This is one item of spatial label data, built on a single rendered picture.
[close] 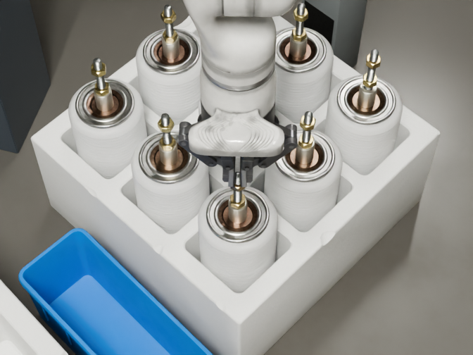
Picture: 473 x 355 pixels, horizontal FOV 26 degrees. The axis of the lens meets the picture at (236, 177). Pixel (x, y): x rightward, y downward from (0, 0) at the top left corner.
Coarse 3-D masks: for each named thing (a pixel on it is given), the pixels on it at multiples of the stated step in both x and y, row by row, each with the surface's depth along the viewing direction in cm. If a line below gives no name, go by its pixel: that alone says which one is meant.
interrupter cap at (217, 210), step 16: (224, 192) 123; (256, 192) 123; (208, 208) 122; (224, 208) 122; (256, 208) 122; (208, 224) 121; (224, 224) 121; (240, 224) 121; (256, 224) 121; (224, 240) 120; (240, 240) 120
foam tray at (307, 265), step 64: (128, 64) 143; (64, 128) 137; (320, 128) 140; (64, 192) 142; (128, 192) 135; (384, 192) 135; (128, 256) 139; (192, 256) 127; (320, 256) 130; (192, 320) 136; (256, 320) 127
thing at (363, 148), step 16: (384, 80) 133; (400, 96) 132; (336, 112) 130; (400, 112) 131; (336, 128) 131; (352, 128) 129; (368, 128) 129; (384, 128) 129; (336, 144) 134; (352, 144) 132; (368, 144) 131; (384, 144) 133; (352, 160) 135; (368, 160) 134
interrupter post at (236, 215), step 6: (228, 204) 120; (246, 204) 120; (234, 210) 119; (240, 210) 119; (246, 210) 120; (234, 216) 120; (240, 216) 120; (246, 216) 122; (234, 222) 121; (240, 222) 121
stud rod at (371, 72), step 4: (372, 52) 123; (376, 52) 123; (372, 56) 123; (376, 56) 123; (372, 60) 123; (376, 60) 123; (368, 68) 125; (368, 72) 126; (372, 72) 125; (368, 76) 126; (372, 76) 126; (368, 80) 127; (372, 80) 127; (368, 88) 128
